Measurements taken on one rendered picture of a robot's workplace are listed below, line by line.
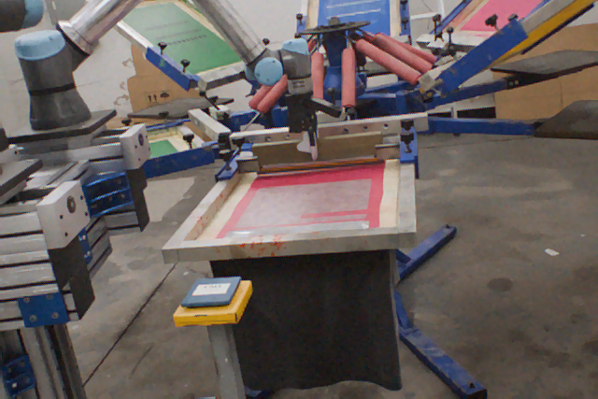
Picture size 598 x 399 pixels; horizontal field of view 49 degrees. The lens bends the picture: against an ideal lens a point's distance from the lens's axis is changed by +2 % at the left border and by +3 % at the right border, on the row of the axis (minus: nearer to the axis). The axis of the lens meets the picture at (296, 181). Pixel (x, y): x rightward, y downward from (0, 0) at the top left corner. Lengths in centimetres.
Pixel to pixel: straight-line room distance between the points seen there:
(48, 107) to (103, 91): 507
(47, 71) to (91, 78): 510
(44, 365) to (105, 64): 521
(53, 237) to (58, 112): 54
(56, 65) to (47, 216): 58
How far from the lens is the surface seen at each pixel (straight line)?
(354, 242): 140
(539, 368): 270
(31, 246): 131
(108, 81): 677
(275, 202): 177
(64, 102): 176
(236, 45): 174
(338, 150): 195
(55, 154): 179
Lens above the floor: 155
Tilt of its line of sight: 18 degrees down
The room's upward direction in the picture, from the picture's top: 9 degrees counter-clockwise
